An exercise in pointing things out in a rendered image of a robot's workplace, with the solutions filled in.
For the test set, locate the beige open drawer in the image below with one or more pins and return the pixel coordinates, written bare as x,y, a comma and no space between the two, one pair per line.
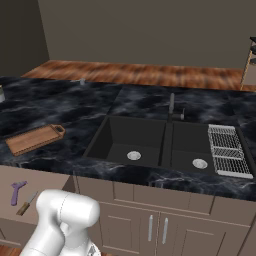
43,186

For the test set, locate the black double sink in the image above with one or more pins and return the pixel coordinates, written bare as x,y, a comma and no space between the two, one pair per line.
133,136

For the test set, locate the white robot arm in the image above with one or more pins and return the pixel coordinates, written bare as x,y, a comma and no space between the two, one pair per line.
66,213

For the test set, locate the wooden cutting board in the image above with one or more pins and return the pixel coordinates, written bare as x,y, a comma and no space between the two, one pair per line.
33,138

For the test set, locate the beige cupboard door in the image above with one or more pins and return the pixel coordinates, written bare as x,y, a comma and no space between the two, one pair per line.
200,238
123,230

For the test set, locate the purple peeler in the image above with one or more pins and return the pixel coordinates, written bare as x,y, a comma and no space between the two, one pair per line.
15,193

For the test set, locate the wooden shelf with dark items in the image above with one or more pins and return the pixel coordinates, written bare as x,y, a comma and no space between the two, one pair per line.
250,66

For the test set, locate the dark grey tap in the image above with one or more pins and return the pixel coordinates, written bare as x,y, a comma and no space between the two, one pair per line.
171,103

